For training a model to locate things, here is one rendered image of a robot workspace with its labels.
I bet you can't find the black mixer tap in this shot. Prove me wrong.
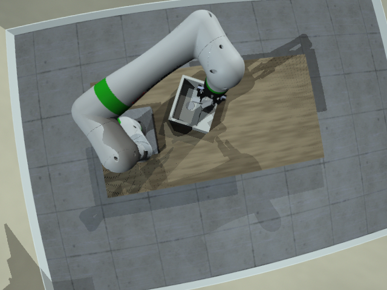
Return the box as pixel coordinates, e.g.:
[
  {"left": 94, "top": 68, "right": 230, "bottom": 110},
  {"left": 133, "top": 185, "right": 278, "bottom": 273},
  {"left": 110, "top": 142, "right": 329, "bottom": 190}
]
[{"left": 192, "top": 97, "right": 216, "bottom": 112}]

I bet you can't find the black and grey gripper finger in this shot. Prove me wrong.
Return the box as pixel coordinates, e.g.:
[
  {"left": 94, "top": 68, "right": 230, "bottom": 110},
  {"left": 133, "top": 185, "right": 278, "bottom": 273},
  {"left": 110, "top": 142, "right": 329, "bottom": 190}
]
[
  {"left": 197, "top": 85, "right": 206, "bottom": 102},
  {"left": 211, "top": 95, "right": 227, "bottom": 106}
]

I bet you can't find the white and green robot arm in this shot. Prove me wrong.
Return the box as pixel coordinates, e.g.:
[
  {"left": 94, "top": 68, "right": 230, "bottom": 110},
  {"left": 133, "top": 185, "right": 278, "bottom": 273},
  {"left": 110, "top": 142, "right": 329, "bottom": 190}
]
[{"left": 71, "top": 10, "right": 245, "bottom": 173}]

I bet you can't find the dark grey square basin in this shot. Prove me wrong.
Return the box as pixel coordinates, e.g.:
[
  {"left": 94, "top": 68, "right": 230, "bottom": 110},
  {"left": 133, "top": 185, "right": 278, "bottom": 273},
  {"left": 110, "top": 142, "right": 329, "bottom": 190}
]
[{"left": 168, "top": 75, "right": 217, "bottom": 134}]

